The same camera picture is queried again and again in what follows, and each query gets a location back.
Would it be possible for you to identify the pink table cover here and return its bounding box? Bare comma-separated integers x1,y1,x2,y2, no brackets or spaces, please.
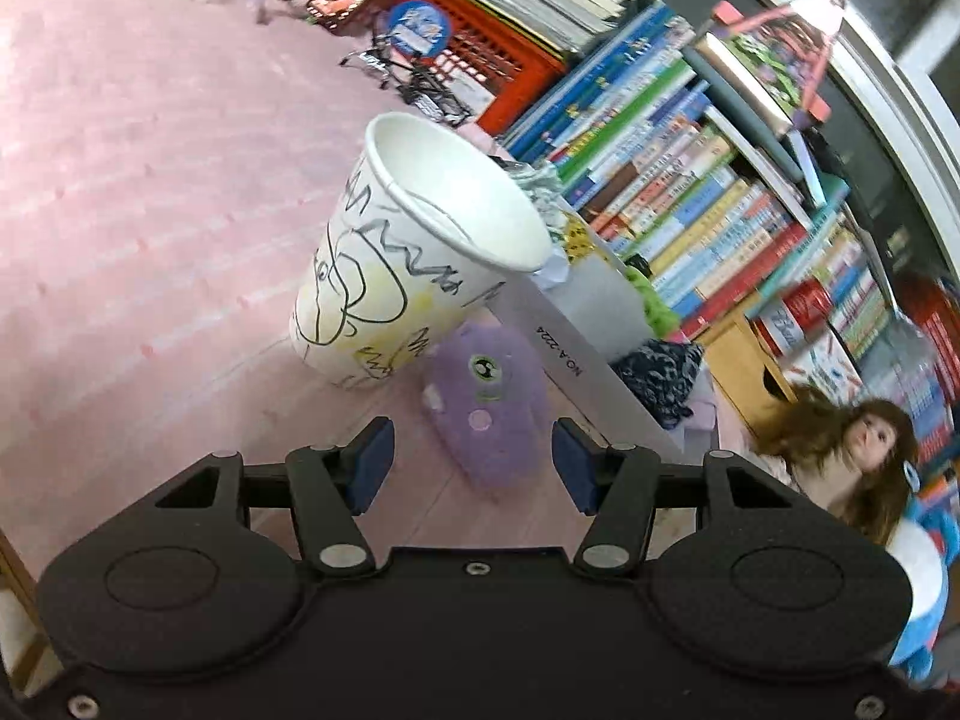
0,0,601,593

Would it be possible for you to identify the white foam box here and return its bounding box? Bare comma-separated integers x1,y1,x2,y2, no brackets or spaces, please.
491,187,722,460

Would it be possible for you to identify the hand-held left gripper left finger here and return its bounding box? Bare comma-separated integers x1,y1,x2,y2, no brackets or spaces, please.
154,416,397,577

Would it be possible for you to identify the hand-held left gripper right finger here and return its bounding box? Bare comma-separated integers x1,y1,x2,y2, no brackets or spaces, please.
551,418,800,577

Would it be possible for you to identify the row of thin textbooks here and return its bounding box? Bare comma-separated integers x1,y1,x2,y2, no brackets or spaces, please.
750,199,960,511

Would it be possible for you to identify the row of colourful children's books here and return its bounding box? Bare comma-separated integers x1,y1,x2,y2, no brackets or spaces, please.
497,2,815,342

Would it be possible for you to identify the red plastic crate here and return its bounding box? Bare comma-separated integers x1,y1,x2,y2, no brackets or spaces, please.
373,0,572,137

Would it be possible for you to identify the beige flat book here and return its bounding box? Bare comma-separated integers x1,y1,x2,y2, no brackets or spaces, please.
692,36,797,137

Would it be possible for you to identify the blue plush toy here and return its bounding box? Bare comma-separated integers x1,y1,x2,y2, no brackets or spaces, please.
883,457,960,685

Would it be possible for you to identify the pale lilac cloth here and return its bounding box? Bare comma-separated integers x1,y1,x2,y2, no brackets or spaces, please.
673,381,722,455

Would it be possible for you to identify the white paper cup with drawings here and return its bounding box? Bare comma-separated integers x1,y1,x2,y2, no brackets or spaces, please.
288,112,557,392

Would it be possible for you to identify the triangular pink toy box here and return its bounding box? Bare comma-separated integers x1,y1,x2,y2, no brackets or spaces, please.
711,0,850,130

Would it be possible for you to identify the yellow sequin scrunchie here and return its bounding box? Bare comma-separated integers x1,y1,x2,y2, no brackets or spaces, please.
561,213,591,265

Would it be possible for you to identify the teal flat book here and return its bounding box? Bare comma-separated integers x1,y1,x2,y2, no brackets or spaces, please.
780,124,852,212

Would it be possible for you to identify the brown-haired doll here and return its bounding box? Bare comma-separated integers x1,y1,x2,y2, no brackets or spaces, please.
756,388,921,550

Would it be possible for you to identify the white crayon-print box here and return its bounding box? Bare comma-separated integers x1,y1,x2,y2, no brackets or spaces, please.
782,328,865,407

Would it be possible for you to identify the purple plush toy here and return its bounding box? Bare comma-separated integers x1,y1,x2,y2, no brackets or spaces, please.
418,319,554,497

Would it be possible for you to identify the red plastic basket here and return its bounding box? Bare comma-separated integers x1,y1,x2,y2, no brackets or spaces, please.
896,274,960,380

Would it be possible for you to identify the dark patterned scrunchie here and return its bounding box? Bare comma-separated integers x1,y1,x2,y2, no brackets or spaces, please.
610,338,707,430

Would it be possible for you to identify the red drink can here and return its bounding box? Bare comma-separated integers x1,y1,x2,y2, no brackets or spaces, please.
752,277,835,359

